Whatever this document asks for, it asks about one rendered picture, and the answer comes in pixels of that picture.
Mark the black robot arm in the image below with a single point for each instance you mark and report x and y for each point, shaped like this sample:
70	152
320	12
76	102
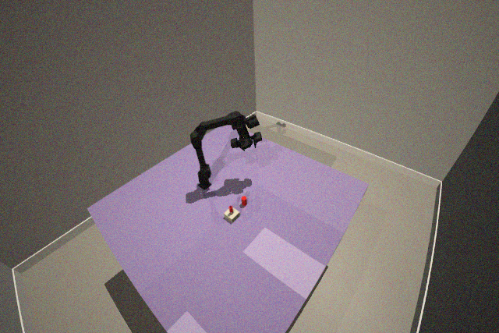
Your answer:
237	121

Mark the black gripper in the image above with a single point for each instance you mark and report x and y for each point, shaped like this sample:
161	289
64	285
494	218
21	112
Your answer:
256	137

